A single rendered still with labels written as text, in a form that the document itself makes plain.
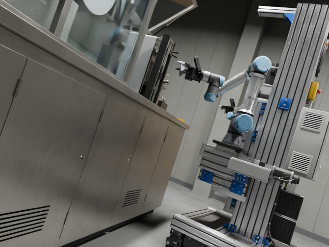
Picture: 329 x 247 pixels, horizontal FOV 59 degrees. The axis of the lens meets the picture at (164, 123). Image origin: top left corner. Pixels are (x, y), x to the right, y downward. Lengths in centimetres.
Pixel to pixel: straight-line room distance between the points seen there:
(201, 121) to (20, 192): 459
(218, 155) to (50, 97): 140
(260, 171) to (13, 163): 143
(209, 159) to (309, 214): 312
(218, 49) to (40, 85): 499
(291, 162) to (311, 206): 289
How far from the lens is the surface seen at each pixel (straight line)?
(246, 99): 207
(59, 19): 110
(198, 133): 544
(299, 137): 223
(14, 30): 89
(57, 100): 110
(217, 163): 216
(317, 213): 507
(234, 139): 213
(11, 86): 95
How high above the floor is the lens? 71
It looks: 3 degrees up
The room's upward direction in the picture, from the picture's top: 18 degrees clockwise
